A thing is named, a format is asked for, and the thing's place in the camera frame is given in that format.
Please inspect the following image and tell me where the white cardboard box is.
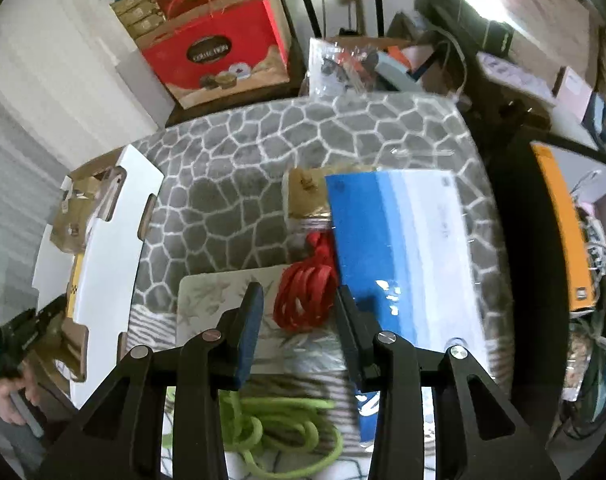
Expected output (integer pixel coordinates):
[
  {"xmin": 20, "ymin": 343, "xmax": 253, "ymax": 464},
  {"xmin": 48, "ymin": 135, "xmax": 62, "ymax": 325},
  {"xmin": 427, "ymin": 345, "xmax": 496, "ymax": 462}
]
[{"xmin": 32, "ymin": 144, "xmax": 165, "ymax": 397}]

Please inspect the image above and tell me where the gold foil packet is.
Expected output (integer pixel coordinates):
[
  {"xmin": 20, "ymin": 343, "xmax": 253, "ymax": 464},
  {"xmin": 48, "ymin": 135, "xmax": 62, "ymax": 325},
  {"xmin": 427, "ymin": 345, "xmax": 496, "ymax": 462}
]
[{"xmin": 283, "ymin": 166, "xmax": 335, "ymax": 222}]

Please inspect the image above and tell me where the orange box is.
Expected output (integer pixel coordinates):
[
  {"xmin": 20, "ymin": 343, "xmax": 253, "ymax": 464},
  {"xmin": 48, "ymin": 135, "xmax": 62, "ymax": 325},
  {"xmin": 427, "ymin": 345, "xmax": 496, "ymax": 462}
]
[{"xmin": 530, "ymin": 142, "xmax": 603, "ymax": 314}]

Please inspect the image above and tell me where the white cable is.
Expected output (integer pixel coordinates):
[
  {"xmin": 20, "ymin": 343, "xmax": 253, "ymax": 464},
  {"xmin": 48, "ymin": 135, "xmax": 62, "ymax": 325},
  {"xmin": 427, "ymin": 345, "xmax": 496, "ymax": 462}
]
[{"xmin": 432, "ymin": 27, "xmax": 471, "ymax": 102}]

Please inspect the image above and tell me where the green rope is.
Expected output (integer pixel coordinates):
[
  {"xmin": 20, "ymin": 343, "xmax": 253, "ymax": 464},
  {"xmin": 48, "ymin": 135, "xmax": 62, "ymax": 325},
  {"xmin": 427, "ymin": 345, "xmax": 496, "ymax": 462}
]
[{"xmin": 165, "ymin": 387, "xmax": 344, "ymax": 479}]

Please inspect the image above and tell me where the black metal stand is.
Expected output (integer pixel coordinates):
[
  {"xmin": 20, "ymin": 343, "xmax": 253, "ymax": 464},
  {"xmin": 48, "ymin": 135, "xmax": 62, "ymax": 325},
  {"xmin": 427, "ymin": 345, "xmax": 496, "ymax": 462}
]
[{"xmin": 263, "ymin": 0, "xmax": 390, "ymax": 43}]

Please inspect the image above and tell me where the person's left hand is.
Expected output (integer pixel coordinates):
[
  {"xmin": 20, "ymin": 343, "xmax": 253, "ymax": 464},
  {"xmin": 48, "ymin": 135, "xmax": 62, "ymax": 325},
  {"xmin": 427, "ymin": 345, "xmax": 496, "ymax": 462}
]
[{"xmin": 0, "ymin": 360, "xmax": 40, "ymax": 427}]

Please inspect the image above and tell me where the pink box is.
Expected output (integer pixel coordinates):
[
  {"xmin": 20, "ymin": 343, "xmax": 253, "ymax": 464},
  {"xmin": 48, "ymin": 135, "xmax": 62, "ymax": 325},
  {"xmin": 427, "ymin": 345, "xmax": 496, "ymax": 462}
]
[{"xmin": 552, "ymin": 66, "xmax": 595, "ymax": 122}]

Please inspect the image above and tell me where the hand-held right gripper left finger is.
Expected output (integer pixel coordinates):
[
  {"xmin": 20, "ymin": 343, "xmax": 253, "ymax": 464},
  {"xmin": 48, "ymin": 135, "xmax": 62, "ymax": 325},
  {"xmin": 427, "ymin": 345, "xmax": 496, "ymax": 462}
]
[{"xmin": 38, "ymin": 282, "xmax": 266, "ymax": 480}]

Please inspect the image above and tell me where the clear plastic bag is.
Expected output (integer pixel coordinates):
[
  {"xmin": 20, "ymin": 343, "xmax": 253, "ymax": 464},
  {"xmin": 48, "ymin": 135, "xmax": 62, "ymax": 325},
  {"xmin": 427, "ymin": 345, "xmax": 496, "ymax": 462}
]
[{"xmin": 308, "ymin": 37, "xmax": 385, "ymax": 99}]

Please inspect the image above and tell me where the crinkled plastic bag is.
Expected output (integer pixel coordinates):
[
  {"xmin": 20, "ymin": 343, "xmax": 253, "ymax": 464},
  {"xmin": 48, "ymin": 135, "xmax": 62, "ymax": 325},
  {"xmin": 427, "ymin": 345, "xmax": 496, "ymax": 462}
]
[{"xmin": 558, "ymin": 317, "xmax": 606, "ymax": 442}]

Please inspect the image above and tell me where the grey pebble pattern mat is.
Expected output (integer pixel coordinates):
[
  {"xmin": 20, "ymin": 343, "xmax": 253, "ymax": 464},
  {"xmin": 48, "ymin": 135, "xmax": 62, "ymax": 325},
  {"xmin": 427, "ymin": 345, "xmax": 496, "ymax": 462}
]
[{"xmin": 128, "ymin": 92, "xmax": 515, "ymax": 397}]

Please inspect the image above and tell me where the light blue box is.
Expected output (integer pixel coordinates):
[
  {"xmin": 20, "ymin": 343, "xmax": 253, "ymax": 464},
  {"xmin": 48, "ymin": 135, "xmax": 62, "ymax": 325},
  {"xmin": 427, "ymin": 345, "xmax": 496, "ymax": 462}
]
[{"xmin": 376, "ymin": 55, "xmax": 425, "ymax": 94}]

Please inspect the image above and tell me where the white patterned package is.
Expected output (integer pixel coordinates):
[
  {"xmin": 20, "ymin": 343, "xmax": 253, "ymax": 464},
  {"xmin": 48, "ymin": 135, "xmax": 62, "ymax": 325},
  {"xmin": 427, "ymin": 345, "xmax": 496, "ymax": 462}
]
[{"xmin": 476, "ymin": 51, "xmax": 558, "ymax": 107}]

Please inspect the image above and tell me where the red cord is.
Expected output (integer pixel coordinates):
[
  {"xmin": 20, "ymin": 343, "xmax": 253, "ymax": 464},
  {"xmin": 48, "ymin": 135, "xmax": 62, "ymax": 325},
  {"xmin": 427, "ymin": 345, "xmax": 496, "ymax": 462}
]
[{"xmin": 273, "ymin": 232, "xmax": 340, "ymax": 334}]

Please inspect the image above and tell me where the red gift box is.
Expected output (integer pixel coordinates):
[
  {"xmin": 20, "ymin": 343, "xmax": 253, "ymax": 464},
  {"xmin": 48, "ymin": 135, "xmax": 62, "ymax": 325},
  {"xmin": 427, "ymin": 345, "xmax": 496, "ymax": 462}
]
[{"xmin": 142, "ymin": 0, "xmax": 292, "ymax": 110}]

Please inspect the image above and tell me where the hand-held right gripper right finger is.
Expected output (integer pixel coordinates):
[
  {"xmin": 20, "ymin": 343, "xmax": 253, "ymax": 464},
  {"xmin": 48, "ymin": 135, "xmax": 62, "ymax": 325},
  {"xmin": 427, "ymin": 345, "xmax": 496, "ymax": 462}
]
[{"xmin": 335, "ymin": 285, "xmax": 561, "ymax": 480}]

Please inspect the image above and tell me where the blue white face mask packet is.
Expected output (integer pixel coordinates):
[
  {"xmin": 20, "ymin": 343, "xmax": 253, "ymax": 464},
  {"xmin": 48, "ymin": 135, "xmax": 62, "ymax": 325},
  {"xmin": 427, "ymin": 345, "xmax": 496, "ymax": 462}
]
[{"xmin": 324, "ymin": 169, "xmax": 490, "ymax": 452}]

